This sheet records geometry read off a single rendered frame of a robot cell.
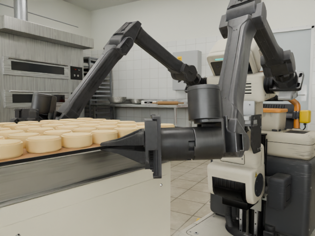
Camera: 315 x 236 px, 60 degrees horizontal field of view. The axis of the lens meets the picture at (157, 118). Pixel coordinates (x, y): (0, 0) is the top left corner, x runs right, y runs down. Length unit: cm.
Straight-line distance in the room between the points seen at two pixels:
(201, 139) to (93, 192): 21
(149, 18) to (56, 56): 215
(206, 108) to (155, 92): 511
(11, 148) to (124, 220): 27
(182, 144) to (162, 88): 504
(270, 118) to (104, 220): 117
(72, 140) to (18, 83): 381
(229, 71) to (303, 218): 107
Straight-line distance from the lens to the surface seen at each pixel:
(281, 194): 137
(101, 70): 101
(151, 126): 43
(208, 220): 171
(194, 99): 46
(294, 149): 147
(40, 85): 444
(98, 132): 49
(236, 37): 69
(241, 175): 126
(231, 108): 55
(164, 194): 64
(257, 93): 123
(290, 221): 158
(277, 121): 153
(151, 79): 563
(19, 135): 49
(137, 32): 109
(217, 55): 124
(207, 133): 46
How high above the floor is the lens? 98
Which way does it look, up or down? 4 degrees down
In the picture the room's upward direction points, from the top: straight up
